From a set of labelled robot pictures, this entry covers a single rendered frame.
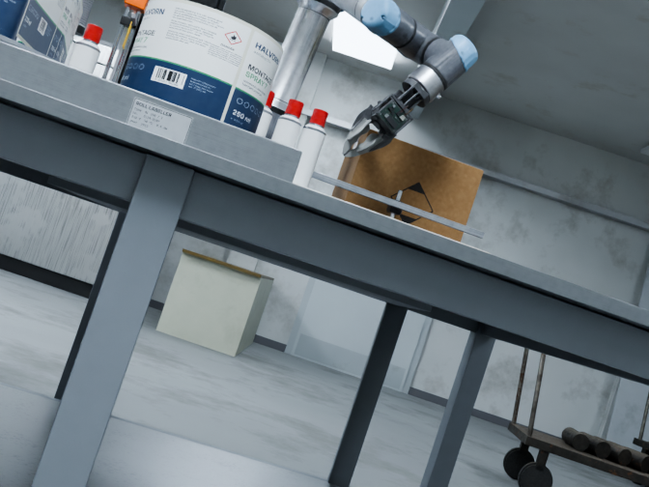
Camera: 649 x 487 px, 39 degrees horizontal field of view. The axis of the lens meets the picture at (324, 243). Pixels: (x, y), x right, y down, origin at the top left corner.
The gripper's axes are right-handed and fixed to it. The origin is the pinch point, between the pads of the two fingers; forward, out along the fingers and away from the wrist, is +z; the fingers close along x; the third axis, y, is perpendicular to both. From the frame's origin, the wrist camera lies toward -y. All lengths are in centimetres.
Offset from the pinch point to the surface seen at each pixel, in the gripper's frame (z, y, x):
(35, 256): 132, -642, -68
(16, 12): 37, 62, -48
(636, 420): -186, -619, 425
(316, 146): 4.9, 2.3, -5.4
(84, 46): 28, 2, -51
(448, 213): -13.1, -17.0, 28.2
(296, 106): 2.5, 2.0, -14.3
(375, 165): -6.9, -17.5, 8.0
